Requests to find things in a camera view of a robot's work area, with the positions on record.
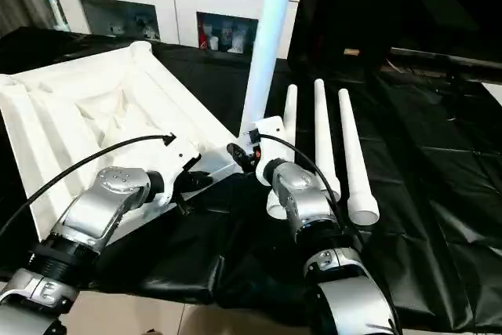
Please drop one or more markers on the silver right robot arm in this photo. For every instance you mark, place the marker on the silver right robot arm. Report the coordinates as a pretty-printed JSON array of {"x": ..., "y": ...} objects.
[{"x": 314, "y": 202}]

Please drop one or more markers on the white plastic table leg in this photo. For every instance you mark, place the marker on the white plastic table leg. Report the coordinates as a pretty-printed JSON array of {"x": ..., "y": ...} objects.
[
  {"x": 354, "y": 162},
  {"x": 267, "y": 37},
  {"x": 290, "y": 107},
  {"x": 324, "y": 131}
]

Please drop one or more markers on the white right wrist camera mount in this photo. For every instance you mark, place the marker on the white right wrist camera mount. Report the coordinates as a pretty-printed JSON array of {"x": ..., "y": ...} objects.
[{"x": 271, "y": 131}]

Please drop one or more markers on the black work surface mat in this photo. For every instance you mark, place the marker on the black work surface mat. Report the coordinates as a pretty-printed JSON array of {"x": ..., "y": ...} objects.
[{"x": 439, "y": 194}]

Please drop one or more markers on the white plastic table top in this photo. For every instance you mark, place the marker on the white plastic table top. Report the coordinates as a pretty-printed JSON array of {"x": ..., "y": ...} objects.
[{"x": 94, "y": 107}]

